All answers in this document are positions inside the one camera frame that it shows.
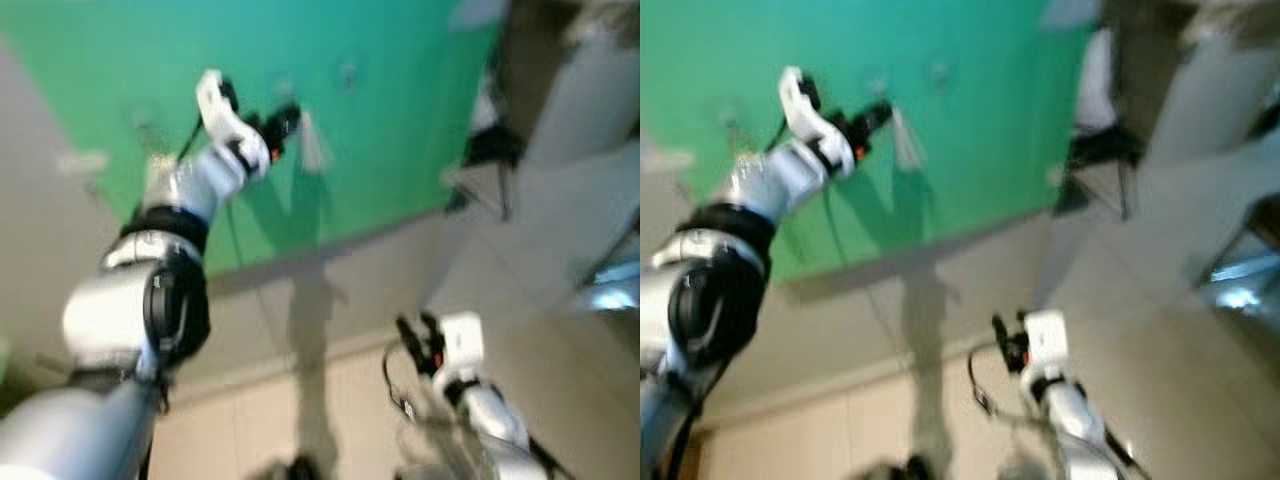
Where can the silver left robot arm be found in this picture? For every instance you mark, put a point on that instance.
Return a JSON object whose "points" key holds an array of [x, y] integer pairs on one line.
{"points": [[100, 320], [710, 300]]}

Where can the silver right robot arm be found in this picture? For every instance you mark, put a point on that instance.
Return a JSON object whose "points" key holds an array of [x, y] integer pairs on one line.
{"points": [[1085, 430], [495, 430]]}

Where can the green hook board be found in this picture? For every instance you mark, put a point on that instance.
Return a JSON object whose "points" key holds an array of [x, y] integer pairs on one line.
{"points": [[400, 120], [990, 130]]}

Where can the hanging golden key bunch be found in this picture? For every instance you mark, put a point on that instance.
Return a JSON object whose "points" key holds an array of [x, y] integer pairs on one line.
{"points": [[160, 172]]}

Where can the white tape strip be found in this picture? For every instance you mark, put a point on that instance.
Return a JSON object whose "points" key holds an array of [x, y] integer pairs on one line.
{"points": [[665, 160], [80, 162]]}

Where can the black chair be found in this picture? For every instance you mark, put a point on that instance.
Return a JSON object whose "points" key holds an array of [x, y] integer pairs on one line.
{"points": [[492, 150], [1100, 150]]}

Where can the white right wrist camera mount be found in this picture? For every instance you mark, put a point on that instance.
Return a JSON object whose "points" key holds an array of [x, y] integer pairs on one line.
{"points": [[462, 345], [1047, 345]]}

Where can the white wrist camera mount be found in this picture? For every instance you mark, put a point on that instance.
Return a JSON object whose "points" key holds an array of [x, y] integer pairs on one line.
{"points": [[805, 110], [462, 345], [222, 115], [1047, 345]]}

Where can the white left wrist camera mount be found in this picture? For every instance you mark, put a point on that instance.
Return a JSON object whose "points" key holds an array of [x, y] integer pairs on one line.
{"points": [[222, 115], [805, 110]]}

